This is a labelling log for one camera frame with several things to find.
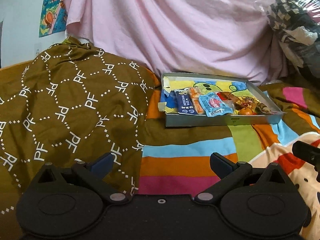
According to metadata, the round gold red snack packet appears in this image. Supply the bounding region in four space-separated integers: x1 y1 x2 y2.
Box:
237 96 260 109

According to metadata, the grey box with cartoon drawing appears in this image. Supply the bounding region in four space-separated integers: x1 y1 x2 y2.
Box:
157 72 288 128

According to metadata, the plastic bag of clothes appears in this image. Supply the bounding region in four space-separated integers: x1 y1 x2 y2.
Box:
265 0 320 80

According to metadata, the pink sheet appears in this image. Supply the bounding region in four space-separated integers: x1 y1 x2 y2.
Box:
60 0 295 87

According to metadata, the colourful printed blanket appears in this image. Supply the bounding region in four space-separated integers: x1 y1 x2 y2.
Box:
135 75 320 240

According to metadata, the clear packet of brown snack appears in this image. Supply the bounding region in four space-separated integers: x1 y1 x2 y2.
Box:
255 102 273 114

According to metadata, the orange white cracker packet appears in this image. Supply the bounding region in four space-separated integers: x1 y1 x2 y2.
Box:
189 87 204 115

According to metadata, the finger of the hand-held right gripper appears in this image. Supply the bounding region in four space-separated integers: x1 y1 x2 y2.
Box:
292 141 320 172

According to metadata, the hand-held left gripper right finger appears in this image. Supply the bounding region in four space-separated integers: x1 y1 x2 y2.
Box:
194 152 293 203

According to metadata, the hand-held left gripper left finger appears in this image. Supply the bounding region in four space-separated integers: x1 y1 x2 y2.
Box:
31 152 130 203

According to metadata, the light blue snack packet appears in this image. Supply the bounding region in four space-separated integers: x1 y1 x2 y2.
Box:
199 92 233 117

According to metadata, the wall poster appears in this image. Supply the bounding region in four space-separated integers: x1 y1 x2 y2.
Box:
39 0 69 38

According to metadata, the brown patterned blanket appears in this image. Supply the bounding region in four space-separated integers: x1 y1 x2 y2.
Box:
0 36 160 215

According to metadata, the dark blue snack packet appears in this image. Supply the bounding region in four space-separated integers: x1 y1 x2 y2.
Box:
175 90 197 115

